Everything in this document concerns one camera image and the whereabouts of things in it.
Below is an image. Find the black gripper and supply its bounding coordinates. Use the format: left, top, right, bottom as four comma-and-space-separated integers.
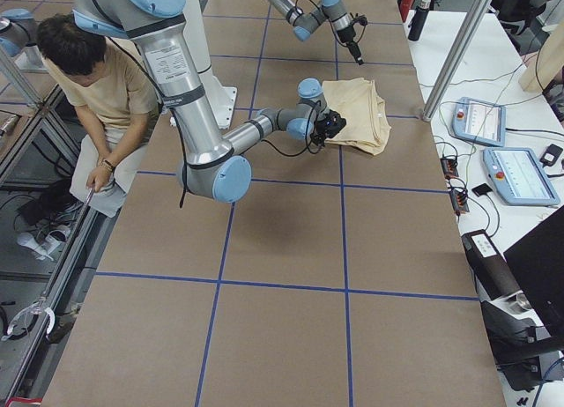
310, 110, 346, 147
338, 13, 367, 65

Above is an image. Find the cream long-sleeve printed shirt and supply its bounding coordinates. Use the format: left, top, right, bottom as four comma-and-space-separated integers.
322, 78, 391, 156

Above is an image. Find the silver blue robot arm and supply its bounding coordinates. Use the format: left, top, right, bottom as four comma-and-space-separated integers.
266, 0, 368, 65
73, 0, 346, 203

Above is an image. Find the black water bottle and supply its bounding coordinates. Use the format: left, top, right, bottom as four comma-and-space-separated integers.
407, 0, 432, 41

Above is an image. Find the upper teach pendant tablet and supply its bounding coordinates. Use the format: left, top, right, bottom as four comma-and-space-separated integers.
451, 97, 506, 147

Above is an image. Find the teach pendant tablet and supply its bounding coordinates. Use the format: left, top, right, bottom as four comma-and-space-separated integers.
451, 97, 506, 147
482, 147, 560, 206

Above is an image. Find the lower teach pendant tablet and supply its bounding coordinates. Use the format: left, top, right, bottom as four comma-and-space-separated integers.
482, 147, 560, 206

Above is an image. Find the small black power adapter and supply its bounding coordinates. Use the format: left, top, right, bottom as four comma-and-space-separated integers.
539, 144, 563, 167

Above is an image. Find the black box with label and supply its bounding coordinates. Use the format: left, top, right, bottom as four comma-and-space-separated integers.
461, 230, 521, 300

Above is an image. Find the person in beige shirt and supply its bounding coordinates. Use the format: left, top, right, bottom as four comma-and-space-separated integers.
37, 14, 160, 218

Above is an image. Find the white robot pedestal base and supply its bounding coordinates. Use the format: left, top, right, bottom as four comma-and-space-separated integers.
171, 0, 237, 130

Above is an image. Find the aluminium frame post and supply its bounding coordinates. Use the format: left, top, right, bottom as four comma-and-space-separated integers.
421, 0, 492, 122

